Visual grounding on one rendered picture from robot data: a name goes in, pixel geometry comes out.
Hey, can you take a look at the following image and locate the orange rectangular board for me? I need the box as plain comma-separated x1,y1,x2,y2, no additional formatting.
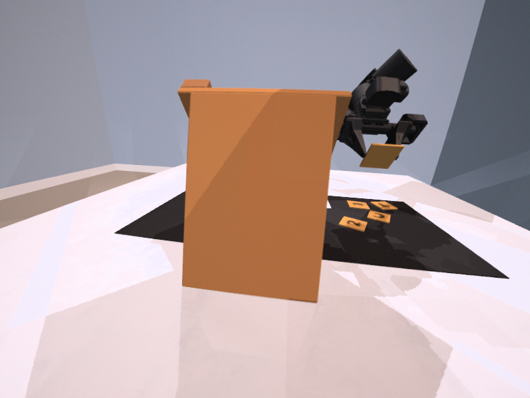
178,79,352,303

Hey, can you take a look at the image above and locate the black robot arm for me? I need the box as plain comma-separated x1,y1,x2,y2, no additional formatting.
347,49,418,116

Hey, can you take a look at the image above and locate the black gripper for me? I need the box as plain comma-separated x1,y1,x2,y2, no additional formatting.
337,98,428,158

